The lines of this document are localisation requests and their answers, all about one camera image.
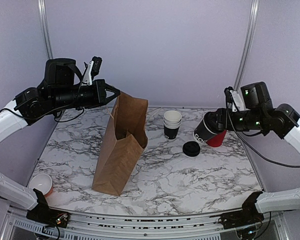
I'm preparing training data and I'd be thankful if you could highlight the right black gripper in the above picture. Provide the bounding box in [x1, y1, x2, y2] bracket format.
[209, 108, 266, 132]

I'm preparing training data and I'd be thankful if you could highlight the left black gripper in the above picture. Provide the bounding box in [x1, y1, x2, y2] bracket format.
[52, 78, 121, 111]

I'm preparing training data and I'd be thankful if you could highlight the brown paper bag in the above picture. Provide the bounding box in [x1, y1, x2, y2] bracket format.
[91, 92, 148, 196]

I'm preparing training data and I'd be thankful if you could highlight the single black paper cup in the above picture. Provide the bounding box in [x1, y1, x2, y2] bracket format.
[193, 111, 224, 143]

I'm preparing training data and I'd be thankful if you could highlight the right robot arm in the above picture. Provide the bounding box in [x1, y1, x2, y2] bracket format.
[215, 82, 300, 229]

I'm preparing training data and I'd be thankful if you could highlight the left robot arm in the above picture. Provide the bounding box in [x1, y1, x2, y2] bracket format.
[0, 56, 121, 226]

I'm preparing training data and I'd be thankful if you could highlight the red cylindrical container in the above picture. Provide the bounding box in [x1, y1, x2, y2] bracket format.
[206, 130, 227, 148]

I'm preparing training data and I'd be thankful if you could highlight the stack of paper cups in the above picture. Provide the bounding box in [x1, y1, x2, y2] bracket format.
[163, 110, 182, 140]

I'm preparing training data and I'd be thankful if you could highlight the orange white bowl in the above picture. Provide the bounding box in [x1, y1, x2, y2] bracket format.
[28, 173, 53, 197]

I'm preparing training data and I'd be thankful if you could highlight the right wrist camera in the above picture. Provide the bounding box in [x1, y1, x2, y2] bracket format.
[224, 86, 245, 112]

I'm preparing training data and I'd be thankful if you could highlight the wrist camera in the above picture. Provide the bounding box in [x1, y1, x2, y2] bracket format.
[224, 86, 245, 112]
[82, 56, 102, 86]

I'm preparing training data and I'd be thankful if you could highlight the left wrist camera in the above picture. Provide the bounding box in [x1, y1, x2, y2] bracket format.
[82, 56, 102, 86]

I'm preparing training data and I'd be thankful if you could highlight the right aluminium frame post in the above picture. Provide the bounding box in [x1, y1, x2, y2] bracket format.
[233, 0, 260, 91]

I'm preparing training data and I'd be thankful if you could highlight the aluminium frame post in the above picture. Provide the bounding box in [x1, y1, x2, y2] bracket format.
[37, 0, 54, 60]
[233, 0, 260, 91]

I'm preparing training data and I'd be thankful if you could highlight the left aluminium frame post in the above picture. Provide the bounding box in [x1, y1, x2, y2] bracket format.
[37, 0, 54, 60]

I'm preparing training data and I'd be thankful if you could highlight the front aluminium rail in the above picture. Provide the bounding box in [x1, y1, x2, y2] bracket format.
[0, 206, 292, 240]

